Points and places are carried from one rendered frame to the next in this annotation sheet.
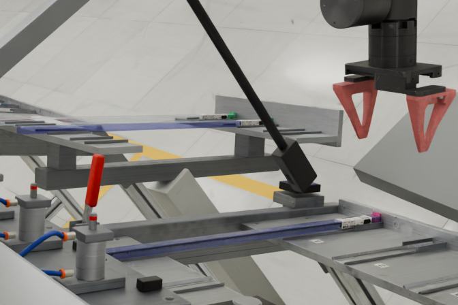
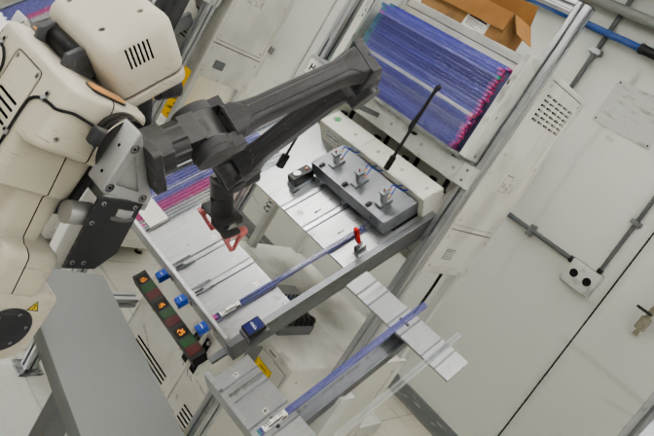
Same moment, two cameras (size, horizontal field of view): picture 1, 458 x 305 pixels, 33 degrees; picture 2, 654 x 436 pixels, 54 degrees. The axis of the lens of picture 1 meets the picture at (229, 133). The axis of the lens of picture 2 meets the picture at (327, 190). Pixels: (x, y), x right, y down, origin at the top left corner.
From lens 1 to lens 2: 235 cm
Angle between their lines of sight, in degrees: 128
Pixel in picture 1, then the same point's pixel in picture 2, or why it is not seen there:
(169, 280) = (321, 227)
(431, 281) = (219, 245)
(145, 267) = (331, 236)
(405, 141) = (141, 422)
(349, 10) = not seen: hidden behind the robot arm
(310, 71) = not seen: outside the picture
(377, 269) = (237, 254)
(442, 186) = (143, 376)
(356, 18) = not seen: hidden behind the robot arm
